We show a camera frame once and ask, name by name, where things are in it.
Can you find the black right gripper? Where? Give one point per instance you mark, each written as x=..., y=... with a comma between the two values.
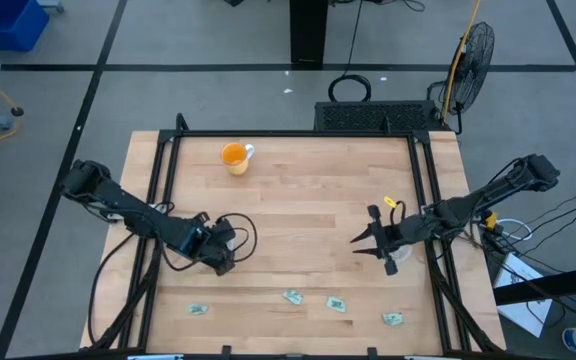
x=390, y=235

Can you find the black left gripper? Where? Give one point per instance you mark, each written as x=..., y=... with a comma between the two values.
x=220, y=250

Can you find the green banknote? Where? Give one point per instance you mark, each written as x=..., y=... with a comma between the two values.
x=198, y=309
x=336, y=304
x=393, y=318
x=293, y=297

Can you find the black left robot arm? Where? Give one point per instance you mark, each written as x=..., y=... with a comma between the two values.
x=118, y=200

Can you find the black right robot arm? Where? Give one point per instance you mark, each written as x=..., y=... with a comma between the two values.
x=468, y=202

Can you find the blue plastic bin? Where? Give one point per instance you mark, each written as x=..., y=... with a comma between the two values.
x=3, y=25

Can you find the yellow ceramic mug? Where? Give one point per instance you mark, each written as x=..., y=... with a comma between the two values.
x=235, y=157

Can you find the yellow plug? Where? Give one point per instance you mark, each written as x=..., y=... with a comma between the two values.
x=491, y=221

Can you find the black perforated metal box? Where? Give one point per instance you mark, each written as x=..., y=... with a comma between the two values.
x=368, y=116

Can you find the white paper booklet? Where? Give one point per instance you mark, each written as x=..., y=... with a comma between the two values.
x=523, y=307

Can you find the black metal beam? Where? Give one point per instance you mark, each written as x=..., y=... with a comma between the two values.
x=558, y=284

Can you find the black floor fan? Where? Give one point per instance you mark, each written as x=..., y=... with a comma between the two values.
x=473, y=65

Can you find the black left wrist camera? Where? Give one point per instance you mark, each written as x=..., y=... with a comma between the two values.
x=191, y=242

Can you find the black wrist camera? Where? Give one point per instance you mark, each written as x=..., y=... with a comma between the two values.
x=413, y=227
x=191, y=242

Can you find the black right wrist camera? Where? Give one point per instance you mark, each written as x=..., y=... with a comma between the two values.
x=413, y=227

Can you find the black rectangular post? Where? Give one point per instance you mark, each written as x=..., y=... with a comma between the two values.
x=308, y=30

